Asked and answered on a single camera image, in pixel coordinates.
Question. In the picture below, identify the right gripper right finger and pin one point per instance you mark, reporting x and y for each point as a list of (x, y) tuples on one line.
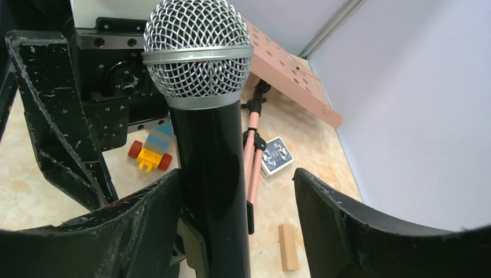
[(346, 238)]

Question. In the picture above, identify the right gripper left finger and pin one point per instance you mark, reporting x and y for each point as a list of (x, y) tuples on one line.
[(132, 237)]

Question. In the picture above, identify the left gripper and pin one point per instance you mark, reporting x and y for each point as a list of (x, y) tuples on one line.
[(116, 93)]

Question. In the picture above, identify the black microphone silver grille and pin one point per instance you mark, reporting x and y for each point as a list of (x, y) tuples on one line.
[(199, 56)]

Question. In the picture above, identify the pink music stand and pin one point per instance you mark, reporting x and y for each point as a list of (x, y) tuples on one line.
[(276, 68)]

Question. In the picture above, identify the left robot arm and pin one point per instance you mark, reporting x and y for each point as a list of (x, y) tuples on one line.
[(54, 16)]

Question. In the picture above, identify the wooden block centre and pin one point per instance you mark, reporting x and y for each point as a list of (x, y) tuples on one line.
[(288, 252)]

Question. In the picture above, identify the toy block car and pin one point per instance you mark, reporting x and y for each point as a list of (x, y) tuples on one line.
[(153, 152)]

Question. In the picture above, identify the blue playing card deck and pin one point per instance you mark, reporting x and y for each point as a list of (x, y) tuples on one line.
[(276, 156)]

